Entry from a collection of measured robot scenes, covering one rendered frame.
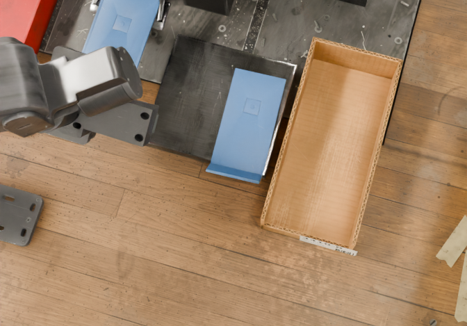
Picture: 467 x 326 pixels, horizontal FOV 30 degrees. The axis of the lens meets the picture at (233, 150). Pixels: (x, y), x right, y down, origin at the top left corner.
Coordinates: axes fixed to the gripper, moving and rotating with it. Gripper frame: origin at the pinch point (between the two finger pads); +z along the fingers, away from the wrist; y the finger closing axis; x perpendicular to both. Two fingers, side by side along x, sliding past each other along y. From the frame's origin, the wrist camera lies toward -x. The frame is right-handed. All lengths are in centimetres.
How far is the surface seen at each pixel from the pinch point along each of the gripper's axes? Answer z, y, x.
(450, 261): 5, -9, -50
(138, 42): 4.4, 6.7, -3.1
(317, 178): 7.7, -4.1, -30.2
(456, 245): 6, -7, -50
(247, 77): 10.6, 5.8, -17.3
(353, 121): 11.3, 4.1, -32.6
